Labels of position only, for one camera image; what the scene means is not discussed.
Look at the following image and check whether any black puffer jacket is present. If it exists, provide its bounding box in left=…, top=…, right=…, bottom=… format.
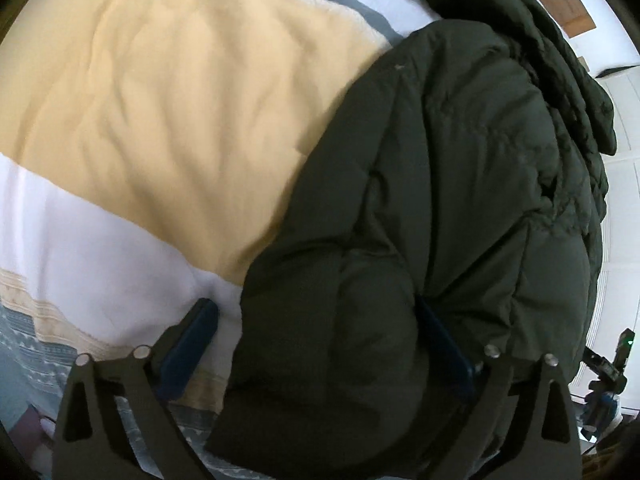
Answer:
left=205, top=0, right=617, bottom=480

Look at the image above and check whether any bed with striped duvet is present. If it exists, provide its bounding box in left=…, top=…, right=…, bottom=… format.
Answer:
left=0, top=0, right=511, bottom=480

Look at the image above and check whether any dark purple object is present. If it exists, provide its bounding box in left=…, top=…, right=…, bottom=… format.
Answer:
left=10, top=405, right=57, bottom=454

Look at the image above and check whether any white wardrobe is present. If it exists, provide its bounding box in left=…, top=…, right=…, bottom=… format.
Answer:
left=594, top=62, right=640, bottom=411

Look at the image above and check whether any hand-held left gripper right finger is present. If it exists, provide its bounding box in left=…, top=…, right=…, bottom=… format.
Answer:
left=417, top=295, right=583, bottom=480

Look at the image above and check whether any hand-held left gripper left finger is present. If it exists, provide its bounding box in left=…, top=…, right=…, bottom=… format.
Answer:
left=52, top=297, right=221, bottom=480

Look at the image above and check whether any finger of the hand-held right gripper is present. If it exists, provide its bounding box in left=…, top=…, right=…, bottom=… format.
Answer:
left=581, top=346, right=619, bottom=381

